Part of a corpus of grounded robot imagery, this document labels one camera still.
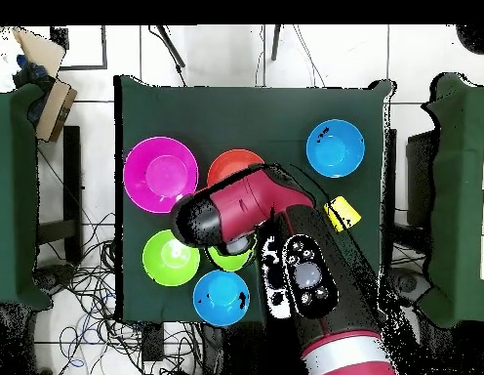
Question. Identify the orange bowl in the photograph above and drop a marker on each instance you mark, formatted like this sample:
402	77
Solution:
230	164

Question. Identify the green bowl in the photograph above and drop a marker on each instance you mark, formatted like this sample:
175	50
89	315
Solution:
168	261
230	262

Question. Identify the pink bowl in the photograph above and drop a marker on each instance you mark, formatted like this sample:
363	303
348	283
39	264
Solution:
160	174

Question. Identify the yellow cup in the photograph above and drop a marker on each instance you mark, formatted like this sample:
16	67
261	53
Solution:
343	214

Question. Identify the light blue bowl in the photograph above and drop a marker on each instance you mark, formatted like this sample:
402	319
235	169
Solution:
335	148
220	299

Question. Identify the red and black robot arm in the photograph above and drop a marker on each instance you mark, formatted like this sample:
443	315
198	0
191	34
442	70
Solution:
250	203

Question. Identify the dark green table cloth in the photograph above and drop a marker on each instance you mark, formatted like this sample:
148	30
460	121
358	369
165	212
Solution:
246	113

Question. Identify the black tripod leg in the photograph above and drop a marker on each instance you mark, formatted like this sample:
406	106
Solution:
171	49
276	43

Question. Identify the black metal stand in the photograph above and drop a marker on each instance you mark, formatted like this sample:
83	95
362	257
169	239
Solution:
419	175
72	175

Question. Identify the brown cardboard box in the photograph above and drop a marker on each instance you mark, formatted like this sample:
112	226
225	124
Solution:
54	111

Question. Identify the green cloth side table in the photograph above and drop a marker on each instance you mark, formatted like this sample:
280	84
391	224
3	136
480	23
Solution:
460	175
13	195

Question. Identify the brown cardboard sheet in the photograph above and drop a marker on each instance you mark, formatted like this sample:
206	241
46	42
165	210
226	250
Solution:
41	50

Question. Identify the black pedestal leg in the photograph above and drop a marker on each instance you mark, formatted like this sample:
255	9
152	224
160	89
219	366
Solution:
408	285
54	278

